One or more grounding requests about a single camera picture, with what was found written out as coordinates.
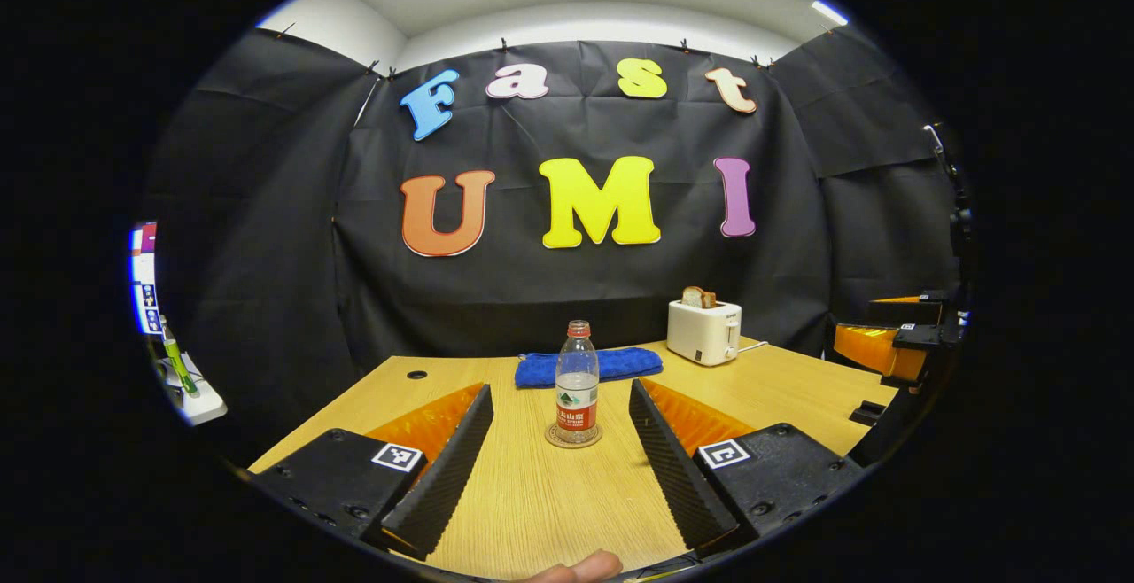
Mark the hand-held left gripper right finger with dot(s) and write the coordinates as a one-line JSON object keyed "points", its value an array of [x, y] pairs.
{"points": [[671, 468]]}

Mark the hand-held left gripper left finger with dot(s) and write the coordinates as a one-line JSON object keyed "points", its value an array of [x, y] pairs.
{"points": [[443, 477]]}

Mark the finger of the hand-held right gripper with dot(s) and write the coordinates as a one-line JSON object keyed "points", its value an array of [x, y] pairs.
{"points": [[873, 348], [921, 310]]}

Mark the round wooden coaster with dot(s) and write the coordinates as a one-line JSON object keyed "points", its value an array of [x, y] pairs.
{"points": [[554, 438]]}

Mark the clear plastic water bottle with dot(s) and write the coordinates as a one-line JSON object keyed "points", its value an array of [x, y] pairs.
{"points": [[577, 388]]}

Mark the green slim bottle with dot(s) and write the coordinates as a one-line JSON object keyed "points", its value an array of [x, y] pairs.
{"points": [[177, 361]]}

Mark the black metal stand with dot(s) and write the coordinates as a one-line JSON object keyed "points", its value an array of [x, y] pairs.
{"points": [[957, 220]]}

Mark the blue folded towel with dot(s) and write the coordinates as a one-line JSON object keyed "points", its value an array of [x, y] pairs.
{"points": [[629, 361]]}

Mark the white toaster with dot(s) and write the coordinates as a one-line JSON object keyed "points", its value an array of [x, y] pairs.
{"points": [[702, 335]]}

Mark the bread slice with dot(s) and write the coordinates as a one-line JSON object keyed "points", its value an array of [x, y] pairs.
{"points": [[695, 298]]}

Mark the black backdrop cloth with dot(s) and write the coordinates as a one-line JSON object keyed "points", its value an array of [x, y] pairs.
{"points": [[532, 299]]}

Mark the white side table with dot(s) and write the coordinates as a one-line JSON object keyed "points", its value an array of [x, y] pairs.
{"points": [[205, 406]]}

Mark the computer monitor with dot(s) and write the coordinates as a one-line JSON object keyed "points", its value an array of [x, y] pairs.
{"points": [[146, 282]]}

